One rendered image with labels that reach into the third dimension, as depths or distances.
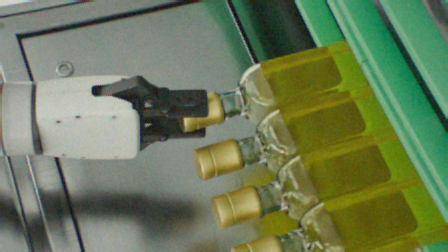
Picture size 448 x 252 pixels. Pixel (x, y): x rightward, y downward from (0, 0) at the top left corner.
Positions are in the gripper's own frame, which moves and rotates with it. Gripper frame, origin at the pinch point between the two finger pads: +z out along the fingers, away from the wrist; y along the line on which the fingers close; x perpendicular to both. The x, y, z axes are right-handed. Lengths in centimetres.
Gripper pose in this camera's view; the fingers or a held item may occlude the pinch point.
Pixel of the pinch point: (187, 114)
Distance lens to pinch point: 89.4
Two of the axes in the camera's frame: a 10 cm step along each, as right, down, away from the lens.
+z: 9.9, -0.3, 1.1
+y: 0.8, -5.1, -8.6
